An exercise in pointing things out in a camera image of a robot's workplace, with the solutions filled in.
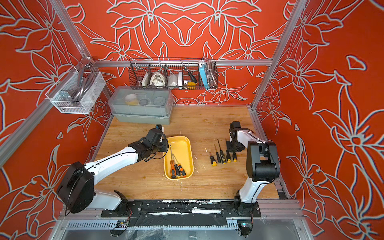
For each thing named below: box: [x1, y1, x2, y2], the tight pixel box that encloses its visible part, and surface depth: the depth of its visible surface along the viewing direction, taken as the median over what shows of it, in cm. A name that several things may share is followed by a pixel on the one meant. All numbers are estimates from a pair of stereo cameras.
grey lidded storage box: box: [108, 86, 174, 125], surface depth 102 cm
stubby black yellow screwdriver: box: [209, 152, 218, 167], surface depth 89 cm
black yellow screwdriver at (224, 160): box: [217, 138, 227, 165], surface depth 92 cm
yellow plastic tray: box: [163, 135, 195, 181], surface depth 89 cm
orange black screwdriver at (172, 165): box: [169, 144, 176, 179], surface depth 85 cm
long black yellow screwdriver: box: [226, 149, 231, 163], surface depth 92 cm
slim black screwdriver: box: [213, 143, 221, 164], surface depth 92 cm
